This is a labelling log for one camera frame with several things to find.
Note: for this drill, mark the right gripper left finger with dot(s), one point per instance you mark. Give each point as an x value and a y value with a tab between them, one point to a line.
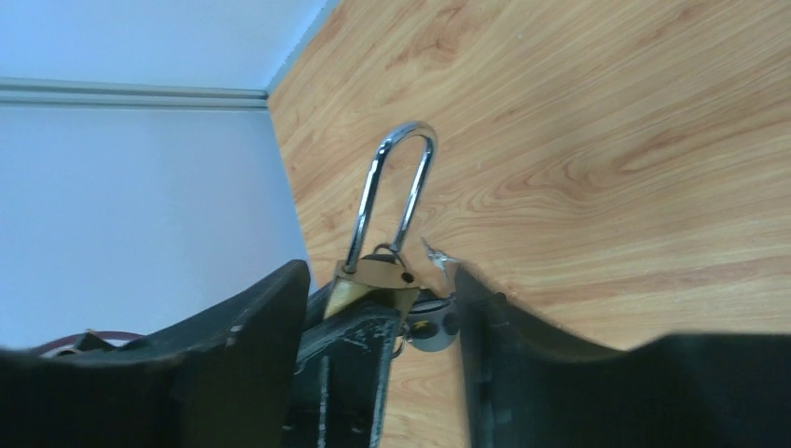
220	378

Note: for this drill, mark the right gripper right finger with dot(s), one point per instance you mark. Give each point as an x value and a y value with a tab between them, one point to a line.
529	383

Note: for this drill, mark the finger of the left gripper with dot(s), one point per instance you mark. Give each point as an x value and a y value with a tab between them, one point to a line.
341	378

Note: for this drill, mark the small padlock keys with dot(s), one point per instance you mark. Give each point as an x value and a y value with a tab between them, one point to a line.
432	323

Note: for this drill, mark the small brass padlock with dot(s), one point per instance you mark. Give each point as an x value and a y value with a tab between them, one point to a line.
383	276

